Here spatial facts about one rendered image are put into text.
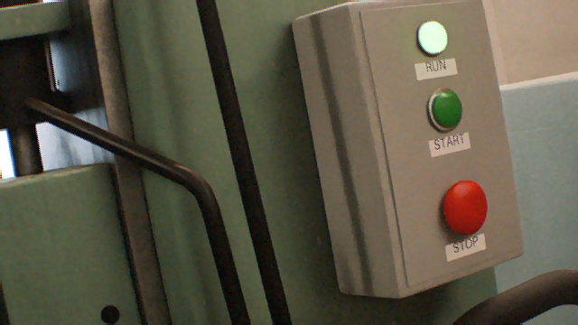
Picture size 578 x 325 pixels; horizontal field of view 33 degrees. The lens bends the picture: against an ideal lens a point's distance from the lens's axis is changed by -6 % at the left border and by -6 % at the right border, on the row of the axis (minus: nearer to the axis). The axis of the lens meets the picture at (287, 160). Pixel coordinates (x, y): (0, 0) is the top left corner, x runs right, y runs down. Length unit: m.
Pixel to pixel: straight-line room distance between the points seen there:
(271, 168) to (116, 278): 0.11
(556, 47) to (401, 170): 2.39
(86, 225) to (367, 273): 0.16
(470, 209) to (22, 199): 0.24
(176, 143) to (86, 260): 0.08
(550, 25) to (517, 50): 0.15
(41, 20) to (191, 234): 0.16
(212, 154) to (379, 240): 0.10
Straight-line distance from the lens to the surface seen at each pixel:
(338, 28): 0.54
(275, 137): 0.57
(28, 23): 0.59
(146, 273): 0.57
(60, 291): 0.56
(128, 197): 0.57
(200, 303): 0.55
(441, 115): 0.55
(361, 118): 0.54
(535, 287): 0.64
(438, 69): 0.56
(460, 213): 0.55
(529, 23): 2.96
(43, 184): 0.56
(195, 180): 0.52
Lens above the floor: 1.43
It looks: 3 degrees down
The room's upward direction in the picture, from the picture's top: 10 degrees counter-clockwise
